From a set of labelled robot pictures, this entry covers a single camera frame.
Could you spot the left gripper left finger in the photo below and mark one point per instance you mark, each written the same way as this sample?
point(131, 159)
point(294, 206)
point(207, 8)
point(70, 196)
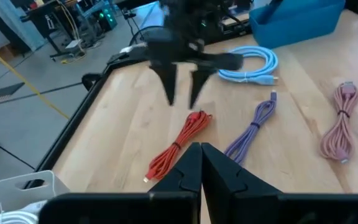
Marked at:
point(166, 208)

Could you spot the black workbench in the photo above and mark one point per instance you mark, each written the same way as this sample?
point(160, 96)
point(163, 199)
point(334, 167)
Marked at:
point(42, 18)

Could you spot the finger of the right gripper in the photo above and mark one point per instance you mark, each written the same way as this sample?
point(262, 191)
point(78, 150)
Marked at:
point(197, 82)
point(169, 77)

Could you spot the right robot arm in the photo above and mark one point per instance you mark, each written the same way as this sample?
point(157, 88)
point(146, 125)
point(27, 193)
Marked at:
point(185, 15)

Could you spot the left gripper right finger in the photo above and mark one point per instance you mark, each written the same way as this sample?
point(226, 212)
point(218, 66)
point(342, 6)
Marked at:
point(244, 208)

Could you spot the blue plastic bin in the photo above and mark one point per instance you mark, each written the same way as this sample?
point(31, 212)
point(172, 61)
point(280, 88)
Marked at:
point(297, 28)

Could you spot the cardboard box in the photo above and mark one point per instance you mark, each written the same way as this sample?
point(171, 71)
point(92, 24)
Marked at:
point(5, 53)

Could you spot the black table clamp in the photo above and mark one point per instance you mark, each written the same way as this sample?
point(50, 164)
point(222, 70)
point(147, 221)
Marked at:
point(89, 81)

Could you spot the PC tower green lights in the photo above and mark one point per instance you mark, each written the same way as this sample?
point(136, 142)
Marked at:
point(107, 18)

